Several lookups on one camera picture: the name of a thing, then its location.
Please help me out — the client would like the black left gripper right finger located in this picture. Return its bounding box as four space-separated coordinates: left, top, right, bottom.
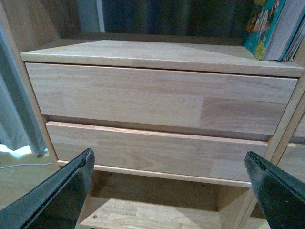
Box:
244 151 305 229

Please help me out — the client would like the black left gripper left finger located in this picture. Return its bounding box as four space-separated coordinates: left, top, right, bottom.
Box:
0 148 95 229

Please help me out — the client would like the lower right wooden drawer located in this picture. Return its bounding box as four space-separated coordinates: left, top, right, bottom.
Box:
277 143 305 183

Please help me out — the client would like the wooden drawer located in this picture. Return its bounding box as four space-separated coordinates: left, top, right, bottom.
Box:
26 62 297 135
277 143 305 183
46 122 268 187
293 114 305 138

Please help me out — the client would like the upper right wooden drawer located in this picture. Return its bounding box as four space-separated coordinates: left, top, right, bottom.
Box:
293 114 305 138

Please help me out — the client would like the lower left wooden drawer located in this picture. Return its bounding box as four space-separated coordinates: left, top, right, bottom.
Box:
46 122 268 187

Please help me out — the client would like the grey curtain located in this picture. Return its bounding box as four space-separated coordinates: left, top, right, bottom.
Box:
0 10 47 155

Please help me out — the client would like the upper left wooden drawer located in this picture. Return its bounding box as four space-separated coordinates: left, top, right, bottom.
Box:
26 62 297 135

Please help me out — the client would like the wooden bookshelf unit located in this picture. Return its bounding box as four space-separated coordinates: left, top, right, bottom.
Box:
0 0 305 229

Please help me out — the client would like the thin teal book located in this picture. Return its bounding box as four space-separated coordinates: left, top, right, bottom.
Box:
283 19 305 61

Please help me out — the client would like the teal illustrated hardcover book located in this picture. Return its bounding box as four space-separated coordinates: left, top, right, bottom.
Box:
244 0 305 62

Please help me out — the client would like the white floor cable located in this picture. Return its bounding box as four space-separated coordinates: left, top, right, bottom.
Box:
0 162 53 170

